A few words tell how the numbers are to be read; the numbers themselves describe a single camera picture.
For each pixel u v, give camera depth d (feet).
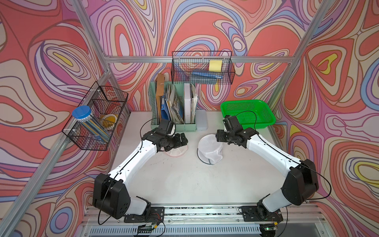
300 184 1.38
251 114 2.32
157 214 2.40
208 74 2.90
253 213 2.36
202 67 3.17
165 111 3.05
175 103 3.07
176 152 3.03
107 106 2.57
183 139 2.41
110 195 1.31
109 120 2.58
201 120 3.74
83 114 1.88
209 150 2.90
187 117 3.40
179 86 3.45
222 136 2.50
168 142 2.21
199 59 2.90
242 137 1.94
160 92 2.76
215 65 2.90
